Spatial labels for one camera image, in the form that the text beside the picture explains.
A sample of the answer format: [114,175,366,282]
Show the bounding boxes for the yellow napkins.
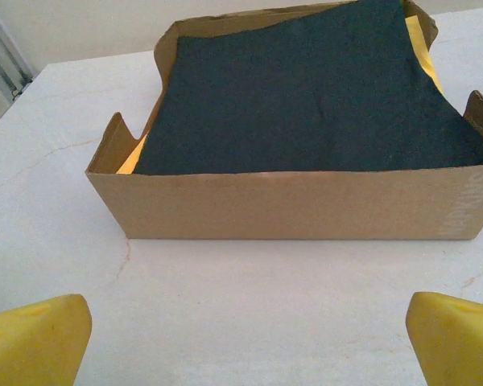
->
[116,15,446,176]

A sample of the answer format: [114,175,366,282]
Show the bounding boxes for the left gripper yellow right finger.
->
[405,291,483,386]

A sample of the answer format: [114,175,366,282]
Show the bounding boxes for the aluminium side rail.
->
[0,0,35,101]

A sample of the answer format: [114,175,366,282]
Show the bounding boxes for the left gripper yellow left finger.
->
[0,294,93,386]

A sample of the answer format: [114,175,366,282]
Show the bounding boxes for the cardboard napkin tray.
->
[85,0,483,241]

